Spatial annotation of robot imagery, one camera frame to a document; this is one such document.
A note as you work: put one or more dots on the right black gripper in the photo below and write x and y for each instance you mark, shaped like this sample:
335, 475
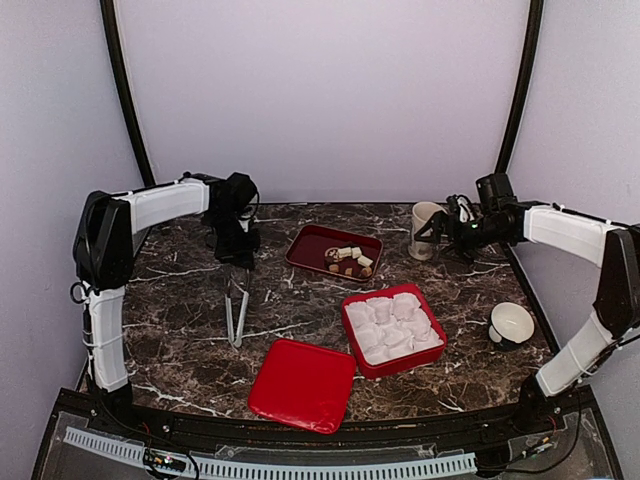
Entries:
451, 220

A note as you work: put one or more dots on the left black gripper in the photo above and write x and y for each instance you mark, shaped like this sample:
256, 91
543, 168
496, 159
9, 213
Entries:
243, 257

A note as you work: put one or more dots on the metal tongs white handles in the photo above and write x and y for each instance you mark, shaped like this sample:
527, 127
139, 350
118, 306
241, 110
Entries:
235, 320

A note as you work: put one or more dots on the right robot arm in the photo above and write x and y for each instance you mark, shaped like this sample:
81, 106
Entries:
608, 251

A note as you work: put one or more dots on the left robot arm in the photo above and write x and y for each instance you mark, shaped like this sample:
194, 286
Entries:
104, 255

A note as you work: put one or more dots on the cream mug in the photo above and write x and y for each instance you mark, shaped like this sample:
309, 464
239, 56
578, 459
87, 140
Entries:
422, 240

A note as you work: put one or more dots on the dark red tray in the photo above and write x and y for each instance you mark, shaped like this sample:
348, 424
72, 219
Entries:
308, 248

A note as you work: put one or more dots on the white bowl dark base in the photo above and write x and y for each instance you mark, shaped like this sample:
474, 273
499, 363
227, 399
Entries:
510, 326

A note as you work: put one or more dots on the red box with liners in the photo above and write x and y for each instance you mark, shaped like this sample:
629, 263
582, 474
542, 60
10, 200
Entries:
392, 330

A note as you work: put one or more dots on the red box lid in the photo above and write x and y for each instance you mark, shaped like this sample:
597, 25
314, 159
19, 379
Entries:
303, 385

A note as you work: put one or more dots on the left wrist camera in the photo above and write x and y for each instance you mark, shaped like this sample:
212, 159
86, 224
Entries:
234, 195

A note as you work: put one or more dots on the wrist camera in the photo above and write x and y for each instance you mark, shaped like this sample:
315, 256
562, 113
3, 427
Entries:
234, 195
495, 191

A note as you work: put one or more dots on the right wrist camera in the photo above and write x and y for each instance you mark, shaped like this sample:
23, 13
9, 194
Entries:
495, 191

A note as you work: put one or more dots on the right black frame post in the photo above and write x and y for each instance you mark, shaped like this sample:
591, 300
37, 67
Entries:
525, 70

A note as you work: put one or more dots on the black frame post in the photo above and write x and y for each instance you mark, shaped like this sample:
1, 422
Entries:
123, 89
525, 70

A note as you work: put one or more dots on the grey cable duct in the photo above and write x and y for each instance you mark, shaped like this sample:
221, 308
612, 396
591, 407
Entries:
261, 463

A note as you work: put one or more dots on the left black frame post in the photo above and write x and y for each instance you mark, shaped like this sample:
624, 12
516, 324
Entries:
123, 89

